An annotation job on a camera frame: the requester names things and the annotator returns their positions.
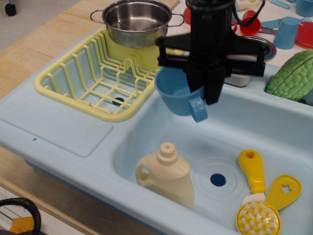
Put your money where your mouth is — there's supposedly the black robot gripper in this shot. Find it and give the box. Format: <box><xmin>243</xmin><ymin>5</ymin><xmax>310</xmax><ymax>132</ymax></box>
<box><xmin>156</xmin><ymin>0</ymin><xmax>269</xmax><ymax>105</ymax></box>

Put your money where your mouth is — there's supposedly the blue plastic cup with handle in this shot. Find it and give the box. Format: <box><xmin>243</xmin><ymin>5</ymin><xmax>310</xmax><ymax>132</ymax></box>
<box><xmin>155</xmin><ymin>67</ymin><xmax>208</xmax><ymax>122</ymax></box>

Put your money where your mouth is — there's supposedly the red plastic cup lying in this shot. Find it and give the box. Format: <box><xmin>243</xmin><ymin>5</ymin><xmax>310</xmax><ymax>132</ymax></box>
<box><xmin>183</xmin><ymin>7</ymin><xmax>191</xmax><ymax>24</ymax></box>

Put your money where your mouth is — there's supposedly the red plastic cup upright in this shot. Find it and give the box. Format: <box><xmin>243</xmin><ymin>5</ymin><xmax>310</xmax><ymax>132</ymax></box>
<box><xmin>240</xmin><ymin>10</ymin><xmax>261</xmax><ymax>36</ymax></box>

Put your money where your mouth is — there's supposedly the steel pot lid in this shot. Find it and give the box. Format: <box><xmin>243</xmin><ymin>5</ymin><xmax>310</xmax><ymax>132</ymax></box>
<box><xmin>242</xmin><ymin>36</ymin><xmax>277</xmax><ymax>62</ymax></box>

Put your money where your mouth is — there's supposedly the blue upside-down plastic cup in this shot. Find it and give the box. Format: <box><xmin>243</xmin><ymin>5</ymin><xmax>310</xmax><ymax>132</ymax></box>
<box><xmin>273</xmin><ymin>17</ymin><xmax>300</xmax><ymax>50</ymax></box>

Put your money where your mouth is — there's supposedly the stainless steel pot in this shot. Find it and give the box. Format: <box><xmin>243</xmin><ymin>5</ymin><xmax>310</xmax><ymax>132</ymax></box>
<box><xmin>89</xmin><ymin>0</ymin><xmax>174</xmax><ymax>48</ymax></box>

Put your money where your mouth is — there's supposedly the blue cup top right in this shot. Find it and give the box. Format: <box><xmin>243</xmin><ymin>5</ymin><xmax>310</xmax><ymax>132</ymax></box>
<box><xmin>295</xmin><ymin>0</ymin><xmax>313</xmax><ymax>17</ymax></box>

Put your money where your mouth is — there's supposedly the grey toy faucet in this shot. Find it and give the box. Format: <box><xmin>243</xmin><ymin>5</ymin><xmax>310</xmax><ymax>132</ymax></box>
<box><xmin>224</xmin><ymin>74</ymin><xmax>251</xmax><ymax>87</ymax></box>

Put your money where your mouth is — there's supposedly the cream toy piece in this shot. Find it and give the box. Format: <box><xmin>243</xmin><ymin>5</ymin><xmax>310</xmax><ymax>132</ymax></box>
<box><xmin>235</xmin><ymin>0</ymin><xmax>260</xmax><ymax>11</ymax></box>

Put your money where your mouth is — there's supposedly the green bumpy toy vegetable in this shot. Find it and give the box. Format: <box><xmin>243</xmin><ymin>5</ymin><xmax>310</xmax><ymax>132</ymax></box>
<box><xmin>265</xmin><ymin>49</ymin><xmax>313</xmax><ymax>101</ymax></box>

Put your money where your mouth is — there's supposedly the pale yellow dish rack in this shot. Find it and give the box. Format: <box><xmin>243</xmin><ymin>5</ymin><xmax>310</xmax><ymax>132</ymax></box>
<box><xmin>34</xmin><ymin>27</ymin><xmax>159</xmax><ymax>122</ymax></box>

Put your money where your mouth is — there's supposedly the light blue toy sink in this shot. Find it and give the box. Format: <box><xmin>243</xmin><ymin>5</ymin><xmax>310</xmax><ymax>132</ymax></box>
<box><xmin>0</xmin><ymin>36</ymin><xmax>313</xmax><ymax>235</ymax></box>

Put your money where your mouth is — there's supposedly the cream toy detergent bottle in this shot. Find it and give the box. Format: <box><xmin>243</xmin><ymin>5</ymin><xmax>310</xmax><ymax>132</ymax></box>
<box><xmin>135</xmin><ymin>142</ymin><xmax>195</xmax><ymax>209</ymax></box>

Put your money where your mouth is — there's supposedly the yellow round scrub brush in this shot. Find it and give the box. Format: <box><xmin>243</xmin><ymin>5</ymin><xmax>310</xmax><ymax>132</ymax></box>
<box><xmin>236</xmin><ymin>175</ymin><xmax>302</xmax><ymax>235</ymax></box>

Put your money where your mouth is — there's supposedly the black caster wheel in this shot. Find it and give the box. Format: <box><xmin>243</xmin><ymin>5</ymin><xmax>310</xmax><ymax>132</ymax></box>
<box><xmin>5</xmin><ymin>3</ymin><xmax>17</xmax><ymax>17</ymax></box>

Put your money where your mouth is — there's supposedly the orange tape piece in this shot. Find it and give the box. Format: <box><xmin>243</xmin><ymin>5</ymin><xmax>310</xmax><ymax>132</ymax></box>
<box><xmin>9</xmin><ymin>217</ymin><xmax>34</xmax><ymax>234</ymax></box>

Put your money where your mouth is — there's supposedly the red cup with handle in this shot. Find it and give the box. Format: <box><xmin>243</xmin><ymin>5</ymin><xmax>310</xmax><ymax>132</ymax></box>
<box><xmin>231</xmin><ymin>20</ymin><xmax>238</xmax><ymax>33</ymax></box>

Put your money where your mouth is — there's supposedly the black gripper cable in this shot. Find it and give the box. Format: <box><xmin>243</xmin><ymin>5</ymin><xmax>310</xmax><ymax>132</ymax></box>
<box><xmin>231</xmin><ymin>0</ymin><xmax>266</xmax><ymax>27</ymax></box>

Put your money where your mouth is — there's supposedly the yellow handled white brush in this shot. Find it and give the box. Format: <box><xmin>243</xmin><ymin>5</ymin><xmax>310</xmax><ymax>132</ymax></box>
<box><xmin>238</xmin><ymin>149</ymin><xmax>267</xmax><ymax>204</ymax></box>

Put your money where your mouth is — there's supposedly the black cable loop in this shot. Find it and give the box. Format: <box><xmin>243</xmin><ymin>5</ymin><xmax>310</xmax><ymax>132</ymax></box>
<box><xmin>0</xmin><ymin>198</ymin><xmax>42</xmax><ymax>235</ymax></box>

